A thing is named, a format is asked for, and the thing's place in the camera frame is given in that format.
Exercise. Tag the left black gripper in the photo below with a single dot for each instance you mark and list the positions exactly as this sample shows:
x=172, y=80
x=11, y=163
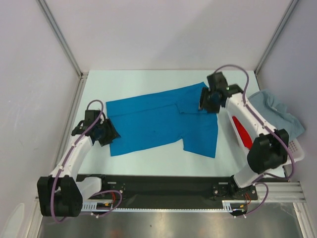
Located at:
x=112, y=133

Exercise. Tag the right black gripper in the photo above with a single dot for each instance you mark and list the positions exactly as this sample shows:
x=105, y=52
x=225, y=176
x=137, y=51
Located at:
x=203, y=103

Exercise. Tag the blue t shirt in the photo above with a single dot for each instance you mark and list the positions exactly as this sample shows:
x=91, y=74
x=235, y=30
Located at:
x=157, y=119

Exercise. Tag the grey t shirt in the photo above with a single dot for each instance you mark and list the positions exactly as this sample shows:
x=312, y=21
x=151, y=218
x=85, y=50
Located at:
x=275, y=112

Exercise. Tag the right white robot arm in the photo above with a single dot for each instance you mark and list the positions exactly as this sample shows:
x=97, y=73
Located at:
x=265, y=146

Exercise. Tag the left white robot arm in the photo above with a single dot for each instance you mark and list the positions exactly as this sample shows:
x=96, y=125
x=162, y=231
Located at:
x=60, y=195

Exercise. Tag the red t shirt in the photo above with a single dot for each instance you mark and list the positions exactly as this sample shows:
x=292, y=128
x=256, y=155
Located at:
x=245, y=137

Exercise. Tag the white plastic basket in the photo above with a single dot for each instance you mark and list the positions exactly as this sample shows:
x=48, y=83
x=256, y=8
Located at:
x=294, y=148

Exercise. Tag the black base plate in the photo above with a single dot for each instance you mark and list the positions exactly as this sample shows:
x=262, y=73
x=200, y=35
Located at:
x=168, y=192

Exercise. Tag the left aluminium frame post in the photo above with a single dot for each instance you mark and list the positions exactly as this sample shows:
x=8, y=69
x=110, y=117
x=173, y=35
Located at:
x=52, y=22

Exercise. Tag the aluminium frame post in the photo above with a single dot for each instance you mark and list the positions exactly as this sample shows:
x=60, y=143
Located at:
x=293, y=4
x=52, y=22

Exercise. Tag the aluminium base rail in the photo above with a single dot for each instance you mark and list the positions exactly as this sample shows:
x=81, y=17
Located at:
x=273, y=189

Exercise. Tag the right aluminium frame post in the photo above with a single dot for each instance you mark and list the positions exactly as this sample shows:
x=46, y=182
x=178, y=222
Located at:
x=293, y=4

